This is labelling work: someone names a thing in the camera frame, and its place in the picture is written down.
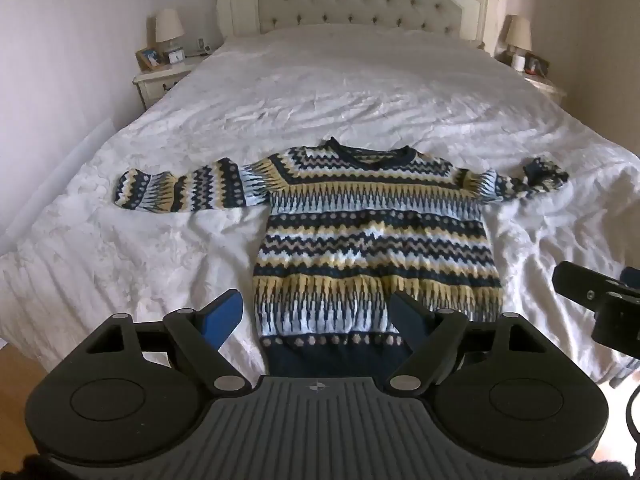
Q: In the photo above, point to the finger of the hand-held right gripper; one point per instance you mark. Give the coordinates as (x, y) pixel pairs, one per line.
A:
(575, 280)

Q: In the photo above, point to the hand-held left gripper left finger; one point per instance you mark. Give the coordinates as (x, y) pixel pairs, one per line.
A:
(222, 317)

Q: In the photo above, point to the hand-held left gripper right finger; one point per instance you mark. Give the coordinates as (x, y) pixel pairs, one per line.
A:
(402, 312)

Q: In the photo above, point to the navy yellow patterned knit sweater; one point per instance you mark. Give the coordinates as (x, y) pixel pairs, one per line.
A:
(375, 240)

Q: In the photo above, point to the cream nightstand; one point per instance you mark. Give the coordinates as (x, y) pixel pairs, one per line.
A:
(547, 87)
(157, 82)

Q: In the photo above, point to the white jar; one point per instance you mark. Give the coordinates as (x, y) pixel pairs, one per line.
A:
(518, 62)

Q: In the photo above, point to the white bed cover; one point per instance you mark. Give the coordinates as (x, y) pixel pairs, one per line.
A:
(325, 90)

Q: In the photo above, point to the beige shade table lamp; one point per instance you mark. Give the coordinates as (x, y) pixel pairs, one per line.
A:
(519, 32)
(168, 25)

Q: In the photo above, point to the small white table clock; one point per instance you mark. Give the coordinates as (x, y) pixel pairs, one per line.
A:
(175, 56)

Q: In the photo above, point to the wooden photo frame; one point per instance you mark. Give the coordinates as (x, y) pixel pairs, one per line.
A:
(150, 58)

